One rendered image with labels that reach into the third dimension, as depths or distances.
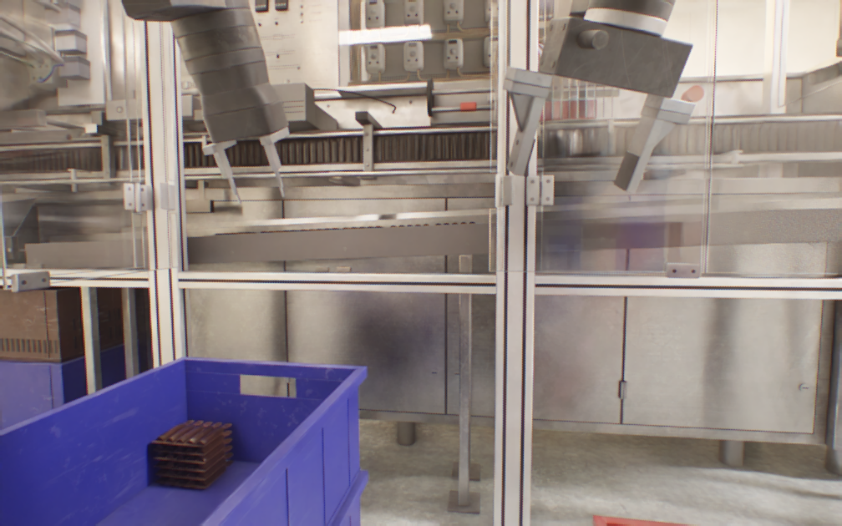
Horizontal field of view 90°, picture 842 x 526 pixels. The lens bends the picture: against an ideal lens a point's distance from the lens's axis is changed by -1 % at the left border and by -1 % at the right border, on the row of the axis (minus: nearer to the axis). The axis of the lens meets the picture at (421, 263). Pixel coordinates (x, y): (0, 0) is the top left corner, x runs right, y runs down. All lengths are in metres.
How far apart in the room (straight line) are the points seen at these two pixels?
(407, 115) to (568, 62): 1.08
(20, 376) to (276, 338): 0.72
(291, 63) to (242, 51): 1.29
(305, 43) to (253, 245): 0.86
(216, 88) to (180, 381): 0.67
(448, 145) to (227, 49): 0.80
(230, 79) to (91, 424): 0.61
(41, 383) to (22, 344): 0.13
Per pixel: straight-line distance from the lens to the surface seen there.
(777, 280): 1.11
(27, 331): 1.66
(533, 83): 0.46
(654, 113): 0.53
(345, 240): 1.06
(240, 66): 0.47
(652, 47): 0.50
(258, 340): 1.48
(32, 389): 1.70
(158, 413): 0.98
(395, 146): 1.21
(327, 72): 1.69
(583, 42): 0.45
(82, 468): 0.89
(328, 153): 1.26
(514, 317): 0.95
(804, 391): 1.59
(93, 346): 1.51
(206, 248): 1.23
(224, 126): 0.49
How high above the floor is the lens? 0.69
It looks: 4 degrees down
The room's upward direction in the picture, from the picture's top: straight up
